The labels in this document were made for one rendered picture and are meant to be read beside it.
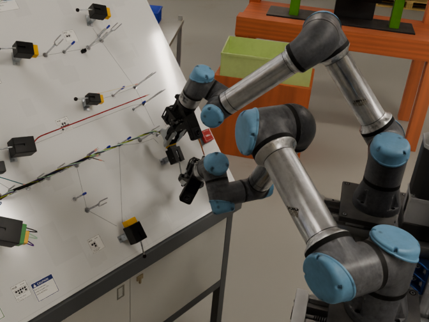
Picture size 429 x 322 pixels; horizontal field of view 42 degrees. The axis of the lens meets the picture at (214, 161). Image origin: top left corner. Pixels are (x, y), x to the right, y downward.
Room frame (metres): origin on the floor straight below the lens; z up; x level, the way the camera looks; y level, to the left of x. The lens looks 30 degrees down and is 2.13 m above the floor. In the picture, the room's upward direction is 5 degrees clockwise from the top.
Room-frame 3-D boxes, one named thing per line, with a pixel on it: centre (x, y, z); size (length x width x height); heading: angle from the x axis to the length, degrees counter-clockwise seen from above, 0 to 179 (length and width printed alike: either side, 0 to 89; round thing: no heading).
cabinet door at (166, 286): (1.74, 0.10, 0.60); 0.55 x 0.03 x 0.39; 141
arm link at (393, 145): (1.52, -0.53, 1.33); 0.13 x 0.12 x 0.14; 168
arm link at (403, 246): (1.02, -0.42, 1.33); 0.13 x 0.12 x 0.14; 119
